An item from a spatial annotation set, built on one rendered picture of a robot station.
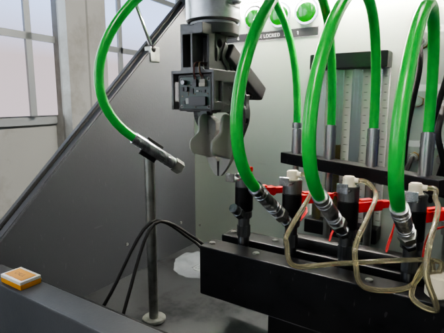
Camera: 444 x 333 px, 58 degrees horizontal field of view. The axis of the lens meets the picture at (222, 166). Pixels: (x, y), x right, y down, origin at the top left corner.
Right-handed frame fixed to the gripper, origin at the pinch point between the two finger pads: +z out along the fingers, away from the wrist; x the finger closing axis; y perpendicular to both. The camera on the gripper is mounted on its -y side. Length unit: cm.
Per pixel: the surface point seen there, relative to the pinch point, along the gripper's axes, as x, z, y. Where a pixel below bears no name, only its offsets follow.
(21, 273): -19.6, 14.0, 21.3
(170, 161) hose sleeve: -8.0, -0.4, 2.6
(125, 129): -11.0, -5.7, 8.9
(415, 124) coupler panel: 22.1, -5.5, -30.3
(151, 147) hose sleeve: -9.3, -2.8, 5.4
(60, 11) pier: -166, -58, -91
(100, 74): -12.3, -13.4, 11.9
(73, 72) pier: -162, -25, -94
